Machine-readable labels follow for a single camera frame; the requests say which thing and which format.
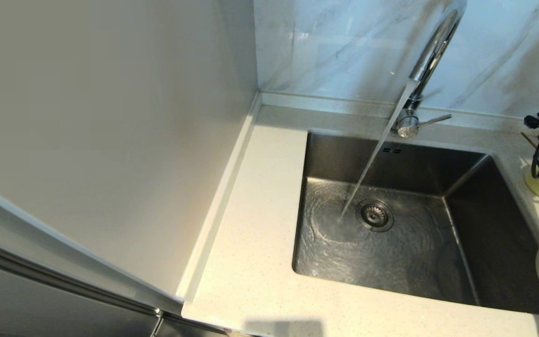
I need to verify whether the metal appliance handle bar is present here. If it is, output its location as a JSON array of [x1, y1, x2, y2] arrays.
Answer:
[[0, 233, 165, 337]]

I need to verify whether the white tall side panel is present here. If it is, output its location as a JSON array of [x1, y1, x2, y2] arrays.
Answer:
[[0, 0, 262, 302]]

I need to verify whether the round metal drain strainer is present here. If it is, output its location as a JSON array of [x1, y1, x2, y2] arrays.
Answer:
[[356, 199, 395, 233]]

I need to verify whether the chrome faucet lever handle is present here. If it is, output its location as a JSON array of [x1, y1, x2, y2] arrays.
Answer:
[[418, 114, 452, 127]]

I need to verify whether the stainless steel sink basin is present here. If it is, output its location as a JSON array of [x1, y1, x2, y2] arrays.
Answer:
[[292, 131, 539, 315]]

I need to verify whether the chrome gooseneck kitchen faucet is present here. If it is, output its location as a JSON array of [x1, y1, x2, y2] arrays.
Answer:
[[390, 0, 467, 139]]

